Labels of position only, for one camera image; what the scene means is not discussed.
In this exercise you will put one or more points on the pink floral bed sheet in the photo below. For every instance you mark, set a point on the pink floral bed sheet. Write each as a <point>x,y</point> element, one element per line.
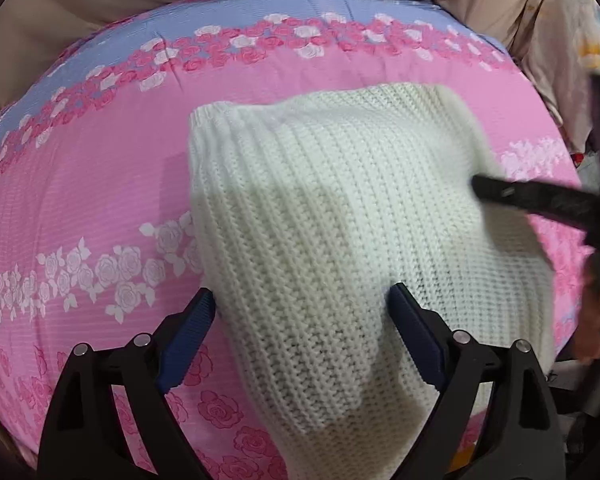
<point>90,200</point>

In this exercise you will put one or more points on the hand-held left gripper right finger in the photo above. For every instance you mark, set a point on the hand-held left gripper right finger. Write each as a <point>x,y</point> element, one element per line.
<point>415,332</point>

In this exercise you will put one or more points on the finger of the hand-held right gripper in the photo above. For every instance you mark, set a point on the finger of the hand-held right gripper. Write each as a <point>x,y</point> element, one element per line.
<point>530,197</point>

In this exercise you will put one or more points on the pale floral cloth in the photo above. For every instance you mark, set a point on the pale floral cloth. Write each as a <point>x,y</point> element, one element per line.
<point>565,45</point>

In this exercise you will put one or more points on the white red black knit sweater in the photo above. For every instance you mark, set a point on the white red black knit sweater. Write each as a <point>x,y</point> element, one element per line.
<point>340,240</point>

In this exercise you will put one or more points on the person's right hand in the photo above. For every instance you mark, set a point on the person's right hand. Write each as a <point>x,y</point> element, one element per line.
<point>595,325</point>

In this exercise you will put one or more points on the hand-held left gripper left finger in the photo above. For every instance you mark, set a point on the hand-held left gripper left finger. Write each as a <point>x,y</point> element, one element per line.
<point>190,330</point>

